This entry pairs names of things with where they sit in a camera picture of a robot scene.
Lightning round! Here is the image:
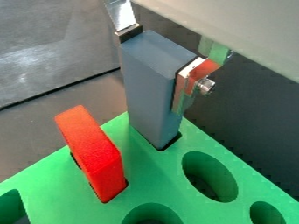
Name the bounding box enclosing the blue rectangular block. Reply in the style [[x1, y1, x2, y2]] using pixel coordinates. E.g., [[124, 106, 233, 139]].
[[120, 31, 194, 150]]

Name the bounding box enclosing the red block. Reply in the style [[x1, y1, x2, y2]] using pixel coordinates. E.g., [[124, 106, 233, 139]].
[[54, 105, 126, 203]]

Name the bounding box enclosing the green foam shape board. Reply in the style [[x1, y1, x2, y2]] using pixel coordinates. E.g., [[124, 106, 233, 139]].
[[0, 115, 299, 224]]

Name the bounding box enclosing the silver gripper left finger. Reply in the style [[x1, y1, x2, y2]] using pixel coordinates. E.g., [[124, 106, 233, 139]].
[[102, 0, 142, 44]]

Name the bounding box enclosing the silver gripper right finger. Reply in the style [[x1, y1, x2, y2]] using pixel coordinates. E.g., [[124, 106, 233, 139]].
[[172, 36, 233, 115]]

